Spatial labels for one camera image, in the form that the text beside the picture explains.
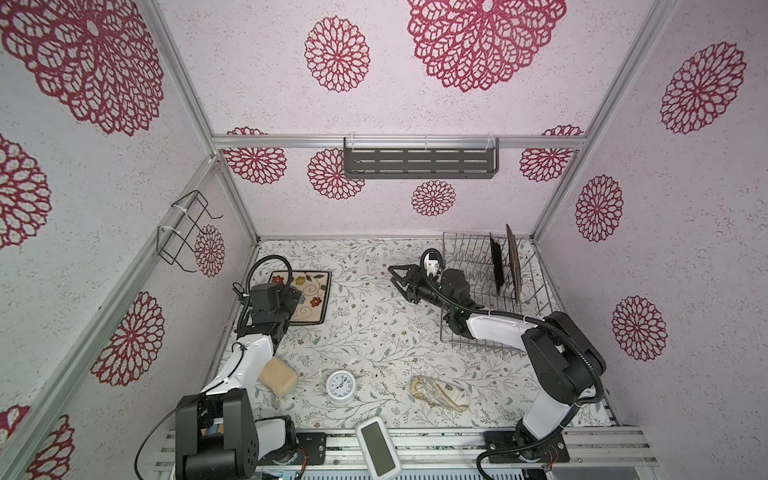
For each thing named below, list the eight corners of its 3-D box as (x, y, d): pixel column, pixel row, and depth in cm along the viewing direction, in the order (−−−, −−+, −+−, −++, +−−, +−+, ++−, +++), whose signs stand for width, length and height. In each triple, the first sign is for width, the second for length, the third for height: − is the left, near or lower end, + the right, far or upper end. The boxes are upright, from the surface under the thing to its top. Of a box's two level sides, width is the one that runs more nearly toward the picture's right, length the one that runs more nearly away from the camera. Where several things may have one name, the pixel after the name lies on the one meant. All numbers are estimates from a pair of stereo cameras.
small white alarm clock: (327, 404, 83) (324, 399, 79) (330, 376, 88) (328, 370, 84) (355, 404, 83) (354, 399, 79) (356, 376, 88) (355, 370, 84)
